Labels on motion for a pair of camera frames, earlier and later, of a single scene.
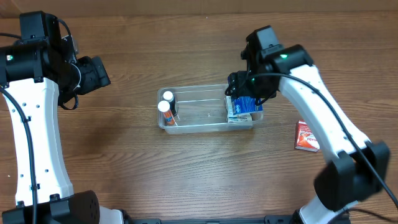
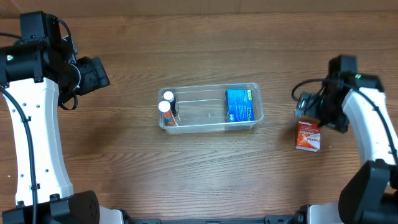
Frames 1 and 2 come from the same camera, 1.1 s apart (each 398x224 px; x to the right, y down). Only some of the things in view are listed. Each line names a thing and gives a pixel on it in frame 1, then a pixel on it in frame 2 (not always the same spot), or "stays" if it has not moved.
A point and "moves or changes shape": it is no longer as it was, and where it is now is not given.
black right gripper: x=239 y=85 to x=339 y=119
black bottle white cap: x=168 y=96 stays
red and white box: x=305 y=138 stays
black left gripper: x=91 y=78 stays
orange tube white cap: x=164 y=107 stays
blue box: x=242 y=104 moves or changes shape
